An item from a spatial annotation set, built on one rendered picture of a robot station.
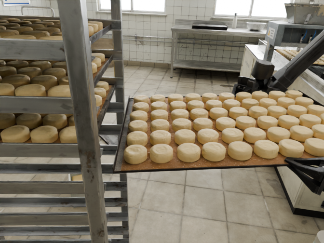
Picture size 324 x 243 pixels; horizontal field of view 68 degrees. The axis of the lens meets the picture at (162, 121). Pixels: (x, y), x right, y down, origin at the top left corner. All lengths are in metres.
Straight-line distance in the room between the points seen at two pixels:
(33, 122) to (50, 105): 0.16
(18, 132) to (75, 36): 0.26
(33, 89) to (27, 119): 0.12
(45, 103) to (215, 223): 1.49
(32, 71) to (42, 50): 0.21
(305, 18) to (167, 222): 1.77
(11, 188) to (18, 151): 0.09
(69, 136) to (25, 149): 0.08
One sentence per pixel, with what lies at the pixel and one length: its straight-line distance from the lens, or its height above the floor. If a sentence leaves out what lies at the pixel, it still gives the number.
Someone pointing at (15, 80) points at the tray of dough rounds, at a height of 1.15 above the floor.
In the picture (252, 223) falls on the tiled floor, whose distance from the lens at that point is 1.84.
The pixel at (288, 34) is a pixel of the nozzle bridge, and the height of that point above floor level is 1.10.
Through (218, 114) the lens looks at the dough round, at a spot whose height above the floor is 1.03.
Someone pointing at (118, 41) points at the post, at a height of 1.18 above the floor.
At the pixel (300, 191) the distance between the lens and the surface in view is 1.86.
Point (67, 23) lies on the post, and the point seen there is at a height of 1.27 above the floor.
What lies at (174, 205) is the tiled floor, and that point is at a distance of 1.82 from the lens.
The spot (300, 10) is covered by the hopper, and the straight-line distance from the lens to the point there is 2.16.
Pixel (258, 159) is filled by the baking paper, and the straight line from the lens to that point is 0.56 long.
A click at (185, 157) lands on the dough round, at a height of 1.01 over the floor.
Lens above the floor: 1.31
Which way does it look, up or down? 27 degrees down
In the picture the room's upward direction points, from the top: 2 degrees clockwise
